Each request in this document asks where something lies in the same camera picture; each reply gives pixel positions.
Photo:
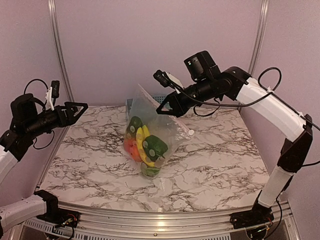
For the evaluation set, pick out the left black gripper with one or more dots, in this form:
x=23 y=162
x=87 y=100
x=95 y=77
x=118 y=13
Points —
x=69 y=119

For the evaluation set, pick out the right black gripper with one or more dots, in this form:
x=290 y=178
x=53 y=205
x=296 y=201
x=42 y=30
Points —
x=177 y=104

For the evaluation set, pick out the clear zip top bag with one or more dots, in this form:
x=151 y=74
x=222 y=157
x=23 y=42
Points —
x=168 y=128

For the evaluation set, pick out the yellow fake banana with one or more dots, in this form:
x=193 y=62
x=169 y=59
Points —
x=141 y=134

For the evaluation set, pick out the green fake cabbage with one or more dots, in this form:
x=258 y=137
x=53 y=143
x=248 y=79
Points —
x=154 y=147

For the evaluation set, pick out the orange fake orange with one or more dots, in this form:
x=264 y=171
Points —
x=130 y=146

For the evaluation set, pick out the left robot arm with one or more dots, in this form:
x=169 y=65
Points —
x=26 y=125

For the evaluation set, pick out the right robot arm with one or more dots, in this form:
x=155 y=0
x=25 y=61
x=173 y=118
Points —
x=238 y=85

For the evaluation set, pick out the light blue plastic basket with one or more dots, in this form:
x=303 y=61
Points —
x=159 y=98

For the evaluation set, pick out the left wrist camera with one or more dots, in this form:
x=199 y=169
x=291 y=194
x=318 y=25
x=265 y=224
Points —
x=52 y=94

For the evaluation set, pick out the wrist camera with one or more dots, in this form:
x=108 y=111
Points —
x=52 y=94
x=166 y=79

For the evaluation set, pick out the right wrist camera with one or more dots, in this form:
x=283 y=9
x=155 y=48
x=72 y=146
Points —
x=166 y=79

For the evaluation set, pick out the left aluminium frame post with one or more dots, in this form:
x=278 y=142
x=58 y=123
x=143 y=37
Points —
x=58 y=47

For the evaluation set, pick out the aluminium frame post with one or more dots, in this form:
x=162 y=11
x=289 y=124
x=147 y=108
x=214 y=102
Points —
x=58 y=47
x=260 y=33

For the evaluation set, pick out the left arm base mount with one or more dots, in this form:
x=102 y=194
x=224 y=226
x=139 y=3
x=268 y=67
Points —
x=54 y=214

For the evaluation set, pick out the front aluminium rail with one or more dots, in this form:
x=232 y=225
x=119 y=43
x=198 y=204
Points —
x=105 y=224

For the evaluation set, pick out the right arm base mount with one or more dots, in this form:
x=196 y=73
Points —
x=252 y=217

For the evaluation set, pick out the right aluminium frame post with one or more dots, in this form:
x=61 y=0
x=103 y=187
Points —
x=260 y=33

